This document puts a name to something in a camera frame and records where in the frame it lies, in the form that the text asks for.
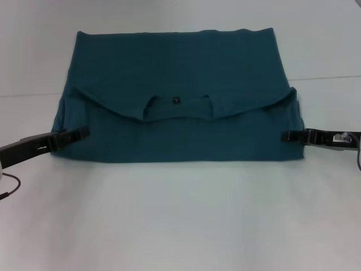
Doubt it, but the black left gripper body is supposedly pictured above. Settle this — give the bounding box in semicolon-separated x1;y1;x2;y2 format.
0;134;54;171

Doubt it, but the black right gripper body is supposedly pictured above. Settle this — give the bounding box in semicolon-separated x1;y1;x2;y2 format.
305;128;359;152

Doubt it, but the teal t-shirt with FREE print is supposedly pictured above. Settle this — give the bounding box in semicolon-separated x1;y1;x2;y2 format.
50;27;307;165

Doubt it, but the silver angled cable connector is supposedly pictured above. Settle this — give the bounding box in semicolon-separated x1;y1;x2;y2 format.
333;132;353;143

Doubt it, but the dark red cable loop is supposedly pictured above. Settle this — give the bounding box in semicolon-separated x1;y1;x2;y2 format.
0;173;22;200

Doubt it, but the black cable loop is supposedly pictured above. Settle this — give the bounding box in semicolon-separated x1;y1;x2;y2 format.
349;133;361;172

